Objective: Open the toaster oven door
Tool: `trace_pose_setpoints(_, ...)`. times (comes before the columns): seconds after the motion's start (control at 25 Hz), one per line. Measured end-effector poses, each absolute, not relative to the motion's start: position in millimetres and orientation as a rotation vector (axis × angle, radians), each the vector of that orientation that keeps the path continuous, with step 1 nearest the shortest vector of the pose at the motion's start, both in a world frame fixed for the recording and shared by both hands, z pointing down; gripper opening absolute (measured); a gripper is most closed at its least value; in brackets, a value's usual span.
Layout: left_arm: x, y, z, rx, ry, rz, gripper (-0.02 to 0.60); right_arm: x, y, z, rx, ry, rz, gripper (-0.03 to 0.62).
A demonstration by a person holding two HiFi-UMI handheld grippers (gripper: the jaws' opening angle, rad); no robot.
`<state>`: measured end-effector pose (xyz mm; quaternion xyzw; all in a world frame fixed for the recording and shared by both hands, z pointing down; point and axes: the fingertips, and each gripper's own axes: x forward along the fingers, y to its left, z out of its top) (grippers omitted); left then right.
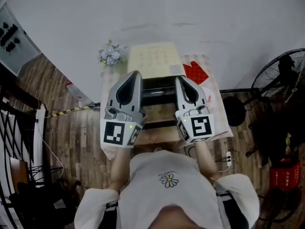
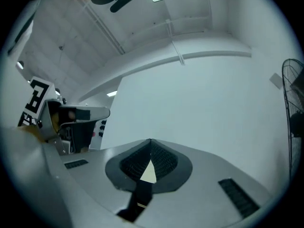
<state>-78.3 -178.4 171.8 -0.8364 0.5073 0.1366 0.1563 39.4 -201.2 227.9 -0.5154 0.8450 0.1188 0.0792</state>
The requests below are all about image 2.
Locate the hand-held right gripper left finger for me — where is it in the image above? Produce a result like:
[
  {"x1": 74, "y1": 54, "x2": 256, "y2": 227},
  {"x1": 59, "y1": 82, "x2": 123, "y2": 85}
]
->
[{"x1": 59, "y1": 138, "x2": 152, "y2": 215}]

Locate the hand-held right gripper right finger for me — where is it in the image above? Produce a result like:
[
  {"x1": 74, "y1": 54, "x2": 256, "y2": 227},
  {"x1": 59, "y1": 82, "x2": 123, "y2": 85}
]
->
[{"x1": 135, "y1": 138, "x2": 274, "y2": 228}]

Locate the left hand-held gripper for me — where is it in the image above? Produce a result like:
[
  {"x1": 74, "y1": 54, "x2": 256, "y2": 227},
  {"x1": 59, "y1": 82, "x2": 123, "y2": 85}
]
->
[{"x1": 18, "y1": 76, "x2": 111, "y2": 156}]

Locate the white ceiling conduit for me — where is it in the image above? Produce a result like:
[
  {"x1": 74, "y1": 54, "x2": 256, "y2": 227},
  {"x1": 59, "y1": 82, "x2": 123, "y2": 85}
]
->
[{"x1": 165, "y1": 19, "x2": 186, "y2": 66}]

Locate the black floor fan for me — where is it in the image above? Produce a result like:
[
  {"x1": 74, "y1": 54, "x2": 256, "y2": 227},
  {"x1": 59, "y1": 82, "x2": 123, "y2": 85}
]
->
[{"x1": 282, "y1": 58, "x2": 304, "y2": 182}]

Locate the group of black wall items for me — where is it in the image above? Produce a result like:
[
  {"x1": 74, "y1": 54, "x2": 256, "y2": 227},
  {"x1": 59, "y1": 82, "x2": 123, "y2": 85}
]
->
[{"x1": 98, "y1": 119, "x2": 108, "y2": 138}]

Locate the black head-mounted camera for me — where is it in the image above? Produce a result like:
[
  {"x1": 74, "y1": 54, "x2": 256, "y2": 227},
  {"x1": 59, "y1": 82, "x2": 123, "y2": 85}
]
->
[{"x1": 109, "y1": 0, "x2": 137, "y2": 13}]

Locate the grey wall box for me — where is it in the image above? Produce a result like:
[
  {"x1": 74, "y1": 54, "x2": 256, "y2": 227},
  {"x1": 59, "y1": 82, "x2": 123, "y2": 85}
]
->
[{"x1": 269, "y1": 73, "x2": 283, "y2": 89}]

